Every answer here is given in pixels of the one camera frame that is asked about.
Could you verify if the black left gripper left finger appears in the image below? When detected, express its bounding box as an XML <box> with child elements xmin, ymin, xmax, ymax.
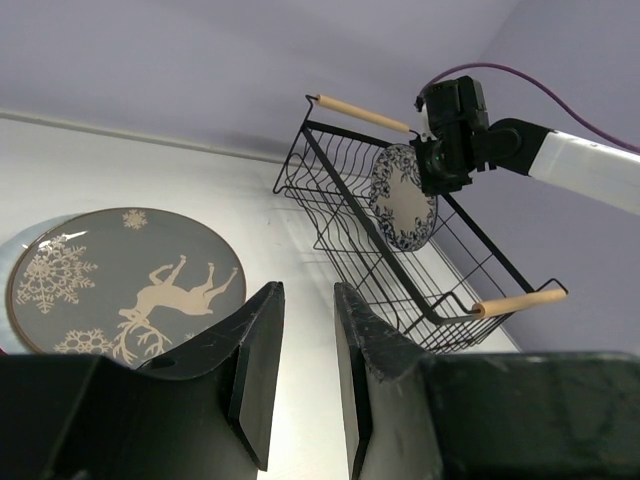
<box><xmin>1</xmin><ymin>282</ymin><xmax>285</xmax><ymax>479</ymax></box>

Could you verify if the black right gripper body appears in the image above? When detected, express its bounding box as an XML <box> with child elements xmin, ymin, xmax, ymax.
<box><xmin>411</xmin><ymin>76</ymin><xmax>489</xmax><ymax>196</ymax></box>

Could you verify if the black wire dish rack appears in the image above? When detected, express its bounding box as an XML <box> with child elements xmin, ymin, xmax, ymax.
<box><xmin>274</xmin><ymin>95</ymin><xmax>567</xmax><ymax>353</ymax></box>

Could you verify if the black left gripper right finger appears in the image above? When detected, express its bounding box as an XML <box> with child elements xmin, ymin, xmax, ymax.
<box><xmin>334</xmin><ymin>283</ymin><xmax>639</xmax><ymax>479</ymax></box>

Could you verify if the grey reindeer plate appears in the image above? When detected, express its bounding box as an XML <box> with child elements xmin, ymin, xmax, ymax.
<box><xmin>5</xmin><ymin>207</ymin><xmax>247</xmax><ymax>368</ymax></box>

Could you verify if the blue floral rimmed plate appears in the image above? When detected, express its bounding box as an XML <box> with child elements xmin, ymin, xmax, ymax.
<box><xmin>368</xmin><ymin>144</ymin><xmax>438</xmax><ymax>252</ymax></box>

